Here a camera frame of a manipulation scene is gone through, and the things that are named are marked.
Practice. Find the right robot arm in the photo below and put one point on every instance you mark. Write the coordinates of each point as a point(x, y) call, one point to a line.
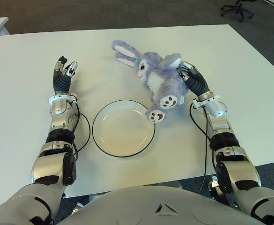
point(221, 119)

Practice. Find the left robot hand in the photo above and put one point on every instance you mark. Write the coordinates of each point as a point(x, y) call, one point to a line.
point(61, 82)

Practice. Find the white table leg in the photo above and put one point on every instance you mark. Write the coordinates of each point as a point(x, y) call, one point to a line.
point(175, 184)

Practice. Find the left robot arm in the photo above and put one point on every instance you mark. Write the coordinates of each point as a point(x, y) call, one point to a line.
point(57, 112)

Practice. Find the purple plush bunny doll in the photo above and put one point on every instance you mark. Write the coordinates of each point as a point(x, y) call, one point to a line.
point(160, 77)

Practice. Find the white plate black rim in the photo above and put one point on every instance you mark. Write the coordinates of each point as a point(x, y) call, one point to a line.
point(120, 131)

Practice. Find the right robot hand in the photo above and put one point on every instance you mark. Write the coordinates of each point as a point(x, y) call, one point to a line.
point(197, 82)

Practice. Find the grey robot torso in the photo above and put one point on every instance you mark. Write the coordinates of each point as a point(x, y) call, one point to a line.
point(150, 206)

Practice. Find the black office chair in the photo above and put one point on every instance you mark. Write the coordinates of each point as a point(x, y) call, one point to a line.
point(238, 10)

